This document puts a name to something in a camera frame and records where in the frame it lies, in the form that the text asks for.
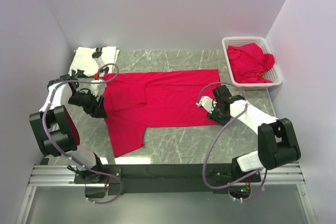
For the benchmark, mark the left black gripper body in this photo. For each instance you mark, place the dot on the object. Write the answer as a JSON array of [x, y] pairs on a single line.
[[87, 101]]

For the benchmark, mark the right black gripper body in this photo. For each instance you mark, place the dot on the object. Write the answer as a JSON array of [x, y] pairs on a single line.
[[222, 118]]

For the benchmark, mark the red t-shirt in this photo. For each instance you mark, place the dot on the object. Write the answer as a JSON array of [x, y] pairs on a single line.
[[136, 101]]

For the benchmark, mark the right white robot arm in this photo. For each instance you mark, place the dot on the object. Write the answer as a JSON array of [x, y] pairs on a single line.
[[277, 143]]

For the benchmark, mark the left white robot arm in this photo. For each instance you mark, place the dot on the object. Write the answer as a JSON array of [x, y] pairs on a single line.
[[56, 133]]

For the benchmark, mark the red shirts in basket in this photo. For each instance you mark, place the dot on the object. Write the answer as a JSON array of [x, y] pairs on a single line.
[[249, 63]]

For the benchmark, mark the folded white printed t-shirt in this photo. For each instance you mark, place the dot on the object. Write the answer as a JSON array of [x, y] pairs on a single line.
[[86, 61]]

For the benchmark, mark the white plastic laundry basket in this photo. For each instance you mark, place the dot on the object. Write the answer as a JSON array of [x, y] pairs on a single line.
[[273, 75]]

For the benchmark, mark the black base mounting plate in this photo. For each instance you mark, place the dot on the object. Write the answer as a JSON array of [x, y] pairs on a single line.
[[168, 178]]

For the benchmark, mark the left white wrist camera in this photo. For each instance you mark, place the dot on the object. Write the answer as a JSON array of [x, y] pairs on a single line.
[[96, 84]]

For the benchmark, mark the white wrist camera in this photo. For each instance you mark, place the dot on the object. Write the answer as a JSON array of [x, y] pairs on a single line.
[[96, 84], [207, 103]]

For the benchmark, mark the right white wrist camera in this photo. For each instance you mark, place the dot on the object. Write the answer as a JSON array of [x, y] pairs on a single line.
[[207, 103]]

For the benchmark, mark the aluminium frame rail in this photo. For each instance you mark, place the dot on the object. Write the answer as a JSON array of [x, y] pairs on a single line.
[[171, 152]]

